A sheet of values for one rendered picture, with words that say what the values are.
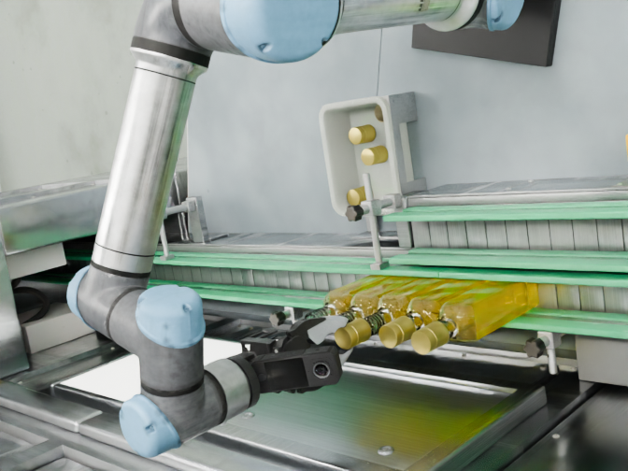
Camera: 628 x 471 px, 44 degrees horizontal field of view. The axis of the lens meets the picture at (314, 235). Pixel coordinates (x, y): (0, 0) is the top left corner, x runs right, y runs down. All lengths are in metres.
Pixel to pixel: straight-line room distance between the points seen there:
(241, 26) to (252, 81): 0.99
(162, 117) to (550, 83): 0.69
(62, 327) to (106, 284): 1.11
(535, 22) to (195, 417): 0.82
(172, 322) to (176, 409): 0.11
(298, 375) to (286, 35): 0.43
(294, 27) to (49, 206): 1.18
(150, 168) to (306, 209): 0.84
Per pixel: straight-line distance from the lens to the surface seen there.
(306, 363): 1.00
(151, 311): 0.89
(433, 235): 1.38
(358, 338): 1.14
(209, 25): 0.88
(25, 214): 1.90
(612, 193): 1.21
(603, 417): 1.22
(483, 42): 1.41
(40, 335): 2.06
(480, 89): 1.44
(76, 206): 1.96
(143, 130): 0.96
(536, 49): 1.36
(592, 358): 1.30
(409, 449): 1.08
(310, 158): 1.72
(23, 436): 1.55
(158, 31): 0.95
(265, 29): 0.83
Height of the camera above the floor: 1.97
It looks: 44 degrees down
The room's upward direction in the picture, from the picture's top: 108 degrees counter-clockwise
